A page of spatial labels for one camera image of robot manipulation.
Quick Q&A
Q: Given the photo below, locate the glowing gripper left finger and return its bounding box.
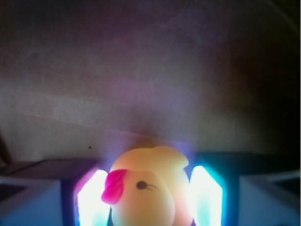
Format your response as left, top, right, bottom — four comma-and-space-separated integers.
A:
0, 159, 111, 226

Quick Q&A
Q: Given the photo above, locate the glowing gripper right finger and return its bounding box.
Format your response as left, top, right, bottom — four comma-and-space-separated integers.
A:
188, 153, 301, 226

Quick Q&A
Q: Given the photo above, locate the yellow rubber duck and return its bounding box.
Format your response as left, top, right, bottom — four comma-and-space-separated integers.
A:
101, 146, 193, 226

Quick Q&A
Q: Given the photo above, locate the brown paper bag bin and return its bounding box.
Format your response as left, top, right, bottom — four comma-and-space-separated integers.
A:
0, 0, 301, 170

